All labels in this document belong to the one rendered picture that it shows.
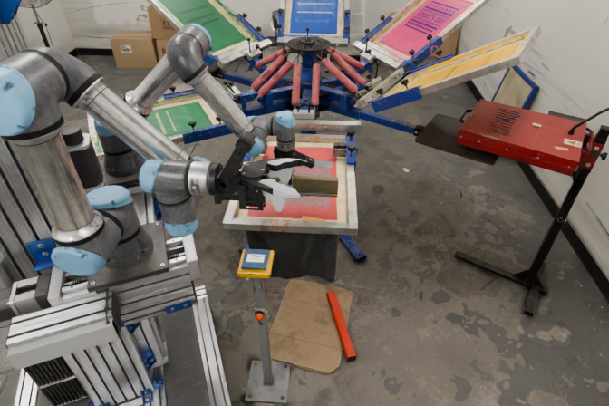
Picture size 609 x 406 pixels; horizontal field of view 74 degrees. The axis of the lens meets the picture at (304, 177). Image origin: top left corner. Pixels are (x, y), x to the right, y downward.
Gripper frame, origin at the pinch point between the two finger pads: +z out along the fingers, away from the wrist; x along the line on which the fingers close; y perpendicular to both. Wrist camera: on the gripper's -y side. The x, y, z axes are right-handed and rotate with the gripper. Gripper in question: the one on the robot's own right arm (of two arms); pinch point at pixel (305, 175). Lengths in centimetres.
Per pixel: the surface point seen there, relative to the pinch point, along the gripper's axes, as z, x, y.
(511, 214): 152, -213, 140
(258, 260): -22, -48, 65
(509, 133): 97, -133, 40
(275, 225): -18, -66, 60
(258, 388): -28, -57, 161
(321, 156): -2, -127, 56
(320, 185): 0, -77, 46
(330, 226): 5, -67, 60
